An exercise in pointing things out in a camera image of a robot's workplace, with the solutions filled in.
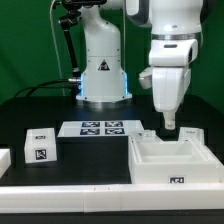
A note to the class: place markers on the white front fence rail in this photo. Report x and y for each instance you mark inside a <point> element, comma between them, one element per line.
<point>108,198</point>

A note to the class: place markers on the white cabinet body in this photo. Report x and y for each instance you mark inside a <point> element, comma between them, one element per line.
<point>173,162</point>

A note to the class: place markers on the white door panel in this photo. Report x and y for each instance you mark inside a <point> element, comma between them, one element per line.
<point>190,132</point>
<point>40,145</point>

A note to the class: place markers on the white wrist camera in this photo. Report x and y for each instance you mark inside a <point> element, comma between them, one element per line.
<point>145,78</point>

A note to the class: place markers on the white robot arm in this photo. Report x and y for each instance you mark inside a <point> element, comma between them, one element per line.
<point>176,36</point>

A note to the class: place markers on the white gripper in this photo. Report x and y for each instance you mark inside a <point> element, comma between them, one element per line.
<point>169,87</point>

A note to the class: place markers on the white base tag plate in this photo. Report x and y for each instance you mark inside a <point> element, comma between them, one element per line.
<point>99,128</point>

